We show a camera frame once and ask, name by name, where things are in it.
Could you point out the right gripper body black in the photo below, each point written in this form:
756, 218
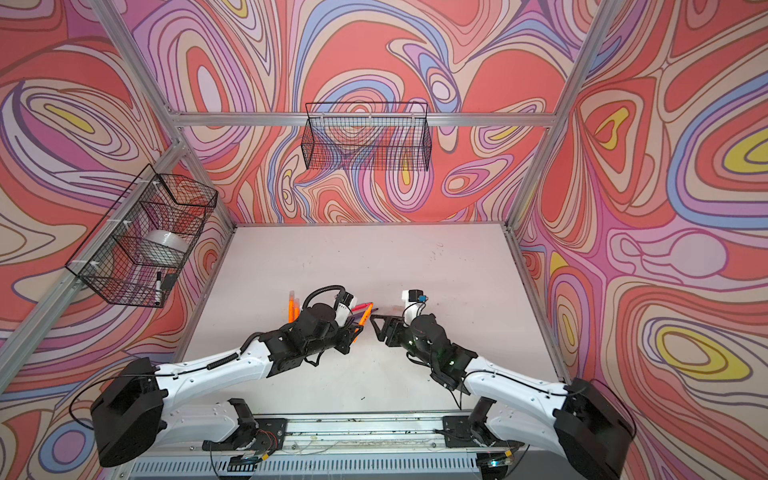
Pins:
408, 342

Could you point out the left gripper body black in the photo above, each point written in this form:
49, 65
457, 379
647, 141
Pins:
333, 340

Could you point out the orange thin marker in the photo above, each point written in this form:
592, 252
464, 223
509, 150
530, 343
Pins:
359, 322

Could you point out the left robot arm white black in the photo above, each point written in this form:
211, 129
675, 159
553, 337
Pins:
147, 405

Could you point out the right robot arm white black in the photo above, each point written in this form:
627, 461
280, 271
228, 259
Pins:
573, 420

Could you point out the pink marker upper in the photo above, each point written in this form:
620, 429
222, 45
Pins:
361, 307

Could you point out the black marker in basket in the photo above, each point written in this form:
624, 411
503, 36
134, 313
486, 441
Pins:
158, 300

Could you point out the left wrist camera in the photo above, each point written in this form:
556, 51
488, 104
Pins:
344, 305

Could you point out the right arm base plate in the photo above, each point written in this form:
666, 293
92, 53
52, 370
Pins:
472, 430

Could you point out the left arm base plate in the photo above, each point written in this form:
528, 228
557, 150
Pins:
264, 435

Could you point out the aluminium front rail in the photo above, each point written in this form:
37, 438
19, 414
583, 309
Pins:
379, 432

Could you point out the black wire basket left wall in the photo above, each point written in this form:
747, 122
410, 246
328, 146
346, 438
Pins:
153, 225

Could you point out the black wire basket wall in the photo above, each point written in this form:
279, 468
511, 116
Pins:
376, 135
153, 225

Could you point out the black wire basket back wall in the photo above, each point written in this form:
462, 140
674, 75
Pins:
376, 135

